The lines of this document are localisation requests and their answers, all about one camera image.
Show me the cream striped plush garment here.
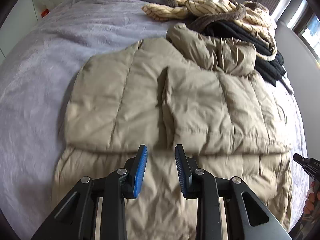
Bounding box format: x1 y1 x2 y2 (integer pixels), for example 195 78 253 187
142 0 277 61

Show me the beige quilted down jacket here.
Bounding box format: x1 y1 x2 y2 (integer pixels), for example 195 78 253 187
53 23 292 239

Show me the folded black fleece garment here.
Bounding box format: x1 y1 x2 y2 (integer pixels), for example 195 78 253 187
201 20 286 87

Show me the lavender embossed bedspread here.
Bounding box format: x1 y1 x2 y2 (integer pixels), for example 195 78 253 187
1 0 309 239

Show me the person's right hand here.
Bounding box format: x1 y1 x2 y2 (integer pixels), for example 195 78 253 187
303 181 320 214

